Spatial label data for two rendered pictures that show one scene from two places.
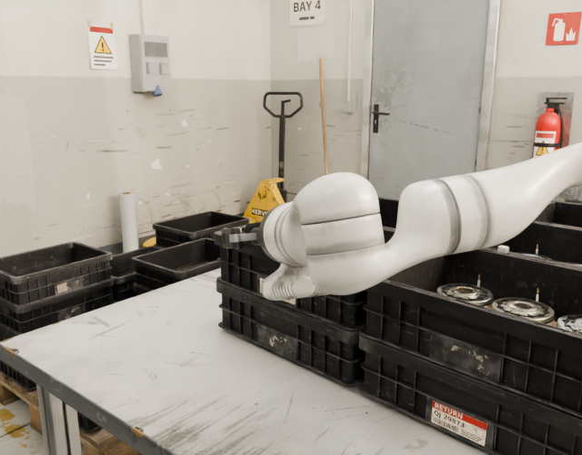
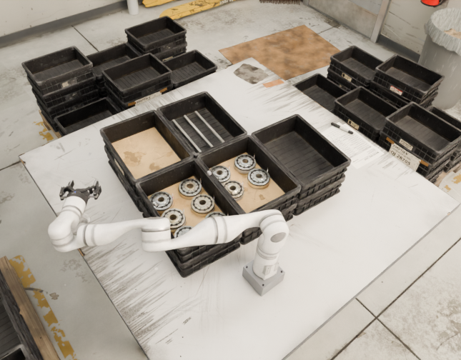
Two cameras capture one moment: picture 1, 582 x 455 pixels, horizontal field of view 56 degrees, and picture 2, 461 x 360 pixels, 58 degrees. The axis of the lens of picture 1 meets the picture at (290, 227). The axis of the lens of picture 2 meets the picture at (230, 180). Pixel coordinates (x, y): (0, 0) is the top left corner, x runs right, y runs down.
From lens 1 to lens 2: 1.27 m
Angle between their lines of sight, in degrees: 35
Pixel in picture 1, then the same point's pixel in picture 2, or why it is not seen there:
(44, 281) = (54, 81)
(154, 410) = not seen: hidden behind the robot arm
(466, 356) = not seen: hidden behind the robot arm
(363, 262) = (61, 248)
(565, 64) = not seen: outside the picture
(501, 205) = (98, 241)
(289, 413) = (113, 219)
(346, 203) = (54, 237)
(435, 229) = (80, 243)
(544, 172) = (114, 232)
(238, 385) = (101, 201)
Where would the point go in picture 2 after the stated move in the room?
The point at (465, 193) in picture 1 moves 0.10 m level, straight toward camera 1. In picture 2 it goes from (88, 237) to (65, 261)
